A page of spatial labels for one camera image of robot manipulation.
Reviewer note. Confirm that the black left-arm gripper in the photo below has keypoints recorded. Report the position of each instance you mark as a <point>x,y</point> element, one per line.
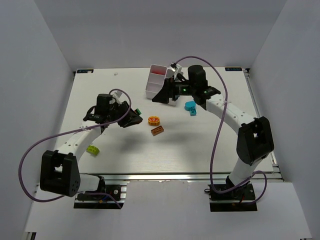
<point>124,113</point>

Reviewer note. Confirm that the aluminium table rail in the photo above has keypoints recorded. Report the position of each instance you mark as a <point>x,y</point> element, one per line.
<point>274,176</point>

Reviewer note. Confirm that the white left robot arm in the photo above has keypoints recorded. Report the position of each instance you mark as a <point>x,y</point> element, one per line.
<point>60,173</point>

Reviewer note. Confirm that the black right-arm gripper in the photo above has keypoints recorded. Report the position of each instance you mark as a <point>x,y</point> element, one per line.
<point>170,89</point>

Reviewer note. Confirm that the white divided container left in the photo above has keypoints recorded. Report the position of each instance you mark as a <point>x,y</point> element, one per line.
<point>155,81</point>

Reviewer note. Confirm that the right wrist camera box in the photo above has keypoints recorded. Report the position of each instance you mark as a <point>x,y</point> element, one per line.
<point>173,70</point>

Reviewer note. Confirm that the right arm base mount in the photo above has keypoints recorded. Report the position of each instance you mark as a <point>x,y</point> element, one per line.
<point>238,200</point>

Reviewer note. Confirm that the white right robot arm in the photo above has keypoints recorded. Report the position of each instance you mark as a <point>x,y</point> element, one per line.
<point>254,135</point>

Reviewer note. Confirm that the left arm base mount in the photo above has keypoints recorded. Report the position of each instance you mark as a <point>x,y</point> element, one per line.
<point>110,195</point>

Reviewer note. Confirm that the left blue corner label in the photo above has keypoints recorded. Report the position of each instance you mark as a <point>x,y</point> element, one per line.
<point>85,71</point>

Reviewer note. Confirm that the blue table corner label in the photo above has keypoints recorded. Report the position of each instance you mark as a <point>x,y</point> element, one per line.
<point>233,69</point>

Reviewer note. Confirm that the teal rounded lego brick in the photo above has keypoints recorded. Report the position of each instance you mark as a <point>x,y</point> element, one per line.
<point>189,105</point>

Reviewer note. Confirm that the brown lego plate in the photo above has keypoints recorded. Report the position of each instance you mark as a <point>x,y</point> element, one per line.
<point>156,131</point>

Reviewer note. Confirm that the lime green lego brick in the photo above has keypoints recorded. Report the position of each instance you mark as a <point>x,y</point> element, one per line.
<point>93,150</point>

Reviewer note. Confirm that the small teal lego brick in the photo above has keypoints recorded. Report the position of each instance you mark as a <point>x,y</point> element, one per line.
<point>192,112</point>

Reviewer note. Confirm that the yellow butterfly lego brick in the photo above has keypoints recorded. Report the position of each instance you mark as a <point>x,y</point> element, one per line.
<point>153,120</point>

